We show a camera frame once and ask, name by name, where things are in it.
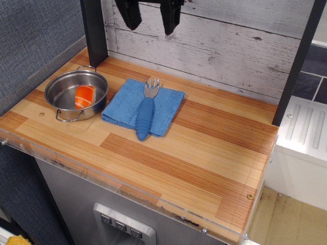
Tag silver toy fridge cabinet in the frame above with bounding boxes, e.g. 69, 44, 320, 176
34, 157, 241, 245

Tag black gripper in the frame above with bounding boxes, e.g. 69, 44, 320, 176
115, 0, 185, 35

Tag yellow object bottom corner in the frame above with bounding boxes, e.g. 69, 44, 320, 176
6, 235, 31, 245

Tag orange salmon sushi toy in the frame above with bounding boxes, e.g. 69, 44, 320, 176
75, 85, 96, 109

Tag blue folded cloth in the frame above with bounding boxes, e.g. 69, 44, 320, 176
101, 79, 185, 137

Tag silver metal pot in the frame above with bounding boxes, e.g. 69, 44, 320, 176
44, 66, 109, 123

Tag black left vertical post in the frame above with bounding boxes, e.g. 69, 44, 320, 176
80, 0, 108, 67

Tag black right vertical post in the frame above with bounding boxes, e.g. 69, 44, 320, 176
272, 0, 326, 126

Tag white ribbed drainboard unit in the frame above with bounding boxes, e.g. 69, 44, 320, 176
264, 96, 326, 209

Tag black vertical post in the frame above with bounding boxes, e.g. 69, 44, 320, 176
80, 0, 108, 67
272, 0, 326, 126

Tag silver dispenser button panel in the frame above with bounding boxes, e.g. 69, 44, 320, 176
93, 202, 157, 244

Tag fork with blue handle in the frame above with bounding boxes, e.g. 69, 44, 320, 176
135, 79, 160, 141

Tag clear acrylic table edge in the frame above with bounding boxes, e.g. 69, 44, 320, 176
0, 128, 250, 243

